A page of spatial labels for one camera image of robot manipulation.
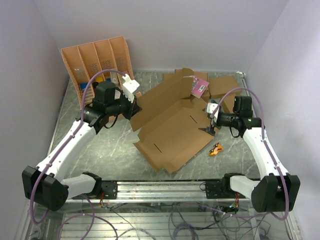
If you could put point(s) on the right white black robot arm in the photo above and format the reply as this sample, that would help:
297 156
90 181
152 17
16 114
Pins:
277 189

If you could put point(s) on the large cardboard box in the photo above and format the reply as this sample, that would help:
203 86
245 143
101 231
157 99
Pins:
168 126

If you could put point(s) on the orange toy car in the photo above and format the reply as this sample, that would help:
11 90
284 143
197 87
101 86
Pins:
216 149

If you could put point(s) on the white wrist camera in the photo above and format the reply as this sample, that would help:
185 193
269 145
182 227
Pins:
212 109
129 86

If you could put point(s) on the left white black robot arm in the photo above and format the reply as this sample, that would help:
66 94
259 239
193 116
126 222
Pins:
46 184

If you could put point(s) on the folded cardboard box middle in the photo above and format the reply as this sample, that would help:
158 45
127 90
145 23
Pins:
219 86

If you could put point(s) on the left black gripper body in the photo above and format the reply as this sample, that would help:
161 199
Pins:
129 110

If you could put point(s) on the small folded cardboard box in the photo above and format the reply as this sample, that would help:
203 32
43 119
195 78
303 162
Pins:
228 103

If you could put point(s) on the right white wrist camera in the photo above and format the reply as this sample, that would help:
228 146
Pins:
212 109

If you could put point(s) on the peach plastic file organizer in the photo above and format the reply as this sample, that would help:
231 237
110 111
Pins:
85 60

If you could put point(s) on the pink paperback book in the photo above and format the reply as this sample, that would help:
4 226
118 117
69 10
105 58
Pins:
198 86

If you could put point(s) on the aluminium mounting rail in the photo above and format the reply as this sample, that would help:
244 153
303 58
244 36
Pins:
162 191

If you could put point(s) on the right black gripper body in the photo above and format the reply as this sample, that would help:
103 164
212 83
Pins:
218 123

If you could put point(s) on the folded cardboard box under book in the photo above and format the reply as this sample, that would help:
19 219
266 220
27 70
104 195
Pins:
184 76

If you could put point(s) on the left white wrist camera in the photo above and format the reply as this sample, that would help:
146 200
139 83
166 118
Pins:
129 86

